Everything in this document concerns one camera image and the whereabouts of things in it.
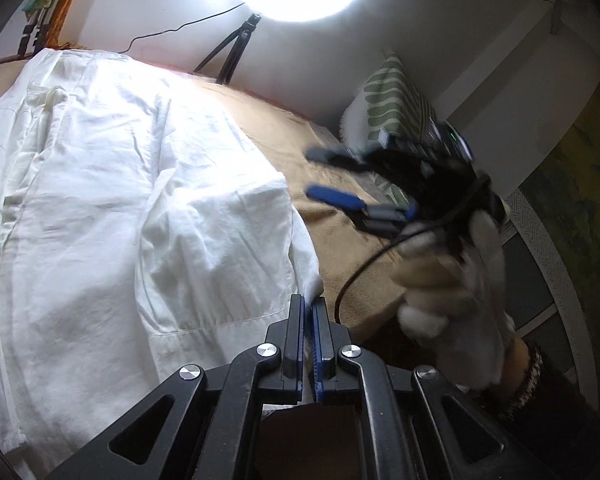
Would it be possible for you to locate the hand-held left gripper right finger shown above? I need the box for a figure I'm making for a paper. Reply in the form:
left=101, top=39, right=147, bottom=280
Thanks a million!
left=311, top=297, right=541, bottom=480

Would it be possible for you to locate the beaded bracelet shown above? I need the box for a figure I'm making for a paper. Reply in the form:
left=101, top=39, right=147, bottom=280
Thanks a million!
left=497, top=342, right=546, bottom=418

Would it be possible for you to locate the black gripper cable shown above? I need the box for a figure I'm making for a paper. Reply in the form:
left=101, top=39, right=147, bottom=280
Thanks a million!
left=334, top=175, right=491, bottom=323

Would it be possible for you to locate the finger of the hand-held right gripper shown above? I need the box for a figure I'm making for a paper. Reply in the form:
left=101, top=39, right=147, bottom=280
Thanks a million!
left=305, top=185, right=420, bottom=235
left=304, top=144, right=381, bottom=172

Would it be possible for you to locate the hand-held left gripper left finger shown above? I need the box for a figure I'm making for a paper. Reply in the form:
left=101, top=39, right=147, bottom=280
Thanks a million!
left=45, top=294, right=311, bottom=480

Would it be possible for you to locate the small black tripod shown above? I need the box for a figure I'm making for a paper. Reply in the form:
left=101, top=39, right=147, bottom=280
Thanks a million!
left=194, top=12, right=263, bottom=86

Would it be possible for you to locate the black ring light cable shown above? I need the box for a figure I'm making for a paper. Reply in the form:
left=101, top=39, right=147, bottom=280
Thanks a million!
left=117, top=2, right=246, bottom=55

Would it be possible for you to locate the folded silver tripod stand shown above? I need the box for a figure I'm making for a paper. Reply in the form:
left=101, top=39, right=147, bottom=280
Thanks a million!
left=17, top=0, right=56, bottom=58

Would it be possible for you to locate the green striped white blanket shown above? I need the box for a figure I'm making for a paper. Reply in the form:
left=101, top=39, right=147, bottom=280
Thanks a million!
left=340, top=52, right=448, bottom=206

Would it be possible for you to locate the white long-sleeved shirt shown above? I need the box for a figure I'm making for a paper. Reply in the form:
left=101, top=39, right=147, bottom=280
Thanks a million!
left=0, top=48, right=323, bottom=468

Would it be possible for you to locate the person's right forearm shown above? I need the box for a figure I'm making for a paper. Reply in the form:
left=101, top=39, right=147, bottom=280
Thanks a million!
left=480, top=337, right=600, bottom=480

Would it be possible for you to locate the tan blanket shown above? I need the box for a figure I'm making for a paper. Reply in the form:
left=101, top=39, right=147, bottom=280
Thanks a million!
left=0, top=57, right=416, bottom=346

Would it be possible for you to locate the person's right hand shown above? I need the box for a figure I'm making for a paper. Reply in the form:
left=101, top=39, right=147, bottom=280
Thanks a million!
left=395, top=210, right=518, bottom=391

